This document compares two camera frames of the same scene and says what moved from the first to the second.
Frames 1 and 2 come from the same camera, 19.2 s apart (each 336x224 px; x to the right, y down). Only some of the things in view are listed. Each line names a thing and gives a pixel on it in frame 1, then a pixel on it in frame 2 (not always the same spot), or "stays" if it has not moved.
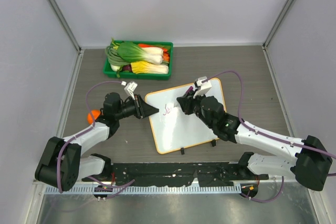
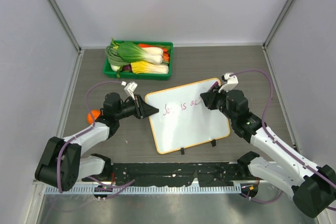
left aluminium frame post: x=56 y=10 stays
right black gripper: x=187 y=102 -> x=210 y=98
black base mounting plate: x=174 y=173 stays
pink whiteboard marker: x=190 y=88 -> x=212 y=86
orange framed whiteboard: x=172 y=129 stays
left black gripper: x=142 y=109 stays
